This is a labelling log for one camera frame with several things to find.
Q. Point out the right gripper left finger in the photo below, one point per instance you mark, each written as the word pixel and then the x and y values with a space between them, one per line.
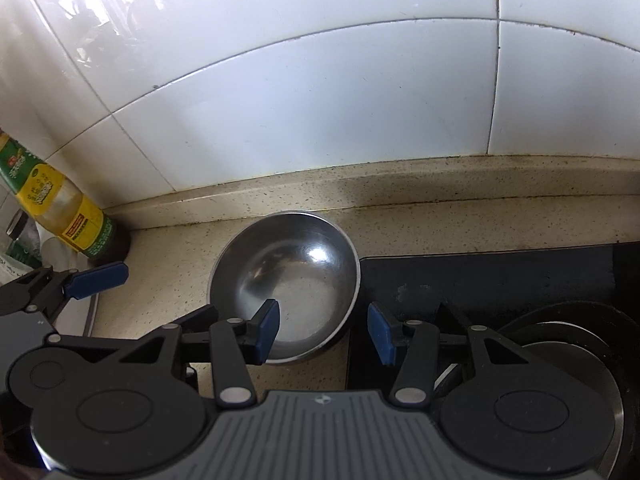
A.
pixel 230 346

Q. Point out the white rotating condiment rack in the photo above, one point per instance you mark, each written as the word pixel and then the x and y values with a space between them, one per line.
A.
pixel 37 269

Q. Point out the steel bowl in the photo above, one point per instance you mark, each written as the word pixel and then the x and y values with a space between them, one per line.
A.
pixel 305 262

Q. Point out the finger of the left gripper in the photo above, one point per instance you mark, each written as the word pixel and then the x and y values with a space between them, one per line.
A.
pixel 199 320
pixel 81 285

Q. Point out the yellow green sauce bottle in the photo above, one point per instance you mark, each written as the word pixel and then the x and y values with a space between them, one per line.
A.
pixel 58 205

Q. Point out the black gas stove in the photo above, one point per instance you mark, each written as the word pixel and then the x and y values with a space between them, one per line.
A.
pixel 547 385

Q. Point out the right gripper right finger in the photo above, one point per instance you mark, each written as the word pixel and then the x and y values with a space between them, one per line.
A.
pixel 412 349

